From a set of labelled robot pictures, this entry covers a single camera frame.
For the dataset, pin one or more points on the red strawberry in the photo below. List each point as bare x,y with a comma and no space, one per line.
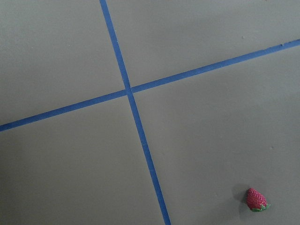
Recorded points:
255,201

